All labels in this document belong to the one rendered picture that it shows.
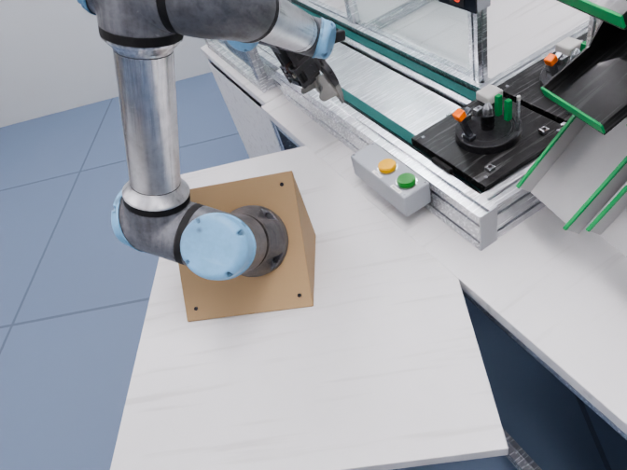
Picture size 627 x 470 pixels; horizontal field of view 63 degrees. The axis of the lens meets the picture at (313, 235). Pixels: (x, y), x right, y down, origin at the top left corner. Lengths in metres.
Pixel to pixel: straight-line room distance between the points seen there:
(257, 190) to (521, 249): 0.56
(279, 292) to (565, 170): 0.60
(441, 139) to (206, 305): 0.64
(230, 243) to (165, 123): 0.22
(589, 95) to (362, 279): 0.54
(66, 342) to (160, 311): 1.47
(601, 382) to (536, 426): 0.90
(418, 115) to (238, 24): 0.76
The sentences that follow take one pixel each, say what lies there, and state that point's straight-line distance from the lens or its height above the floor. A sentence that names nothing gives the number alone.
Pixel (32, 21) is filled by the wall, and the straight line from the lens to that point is 4.31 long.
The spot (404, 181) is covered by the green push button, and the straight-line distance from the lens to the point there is 1.12.
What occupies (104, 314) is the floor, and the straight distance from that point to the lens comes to 2.65.
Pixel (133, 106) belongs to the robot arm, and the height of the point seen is 1.37.
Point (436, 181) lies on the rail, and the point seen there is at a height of 0.96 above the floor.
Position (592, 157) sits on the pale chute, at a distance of 1.01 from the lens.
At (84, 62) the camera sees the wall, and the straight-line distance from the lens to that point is 4.33.
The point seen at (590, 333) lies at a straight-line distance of 1.02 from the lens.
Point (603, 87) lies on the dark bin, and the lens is 0.91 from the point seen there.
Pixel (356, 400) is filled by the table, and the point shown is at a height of 0.86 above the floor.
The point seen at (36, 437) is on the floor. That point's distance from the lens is 2.48.
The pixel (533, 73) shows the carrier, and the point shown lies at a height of 0.97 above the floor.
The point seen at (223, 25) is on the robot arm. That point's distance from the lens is 0.72.
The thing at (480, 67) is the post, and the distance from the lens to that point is 1.39.
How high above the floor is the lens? 1.72
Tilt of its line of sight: 45 degrees down
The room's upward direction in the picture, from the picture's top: 21 degrees counter-clockwise
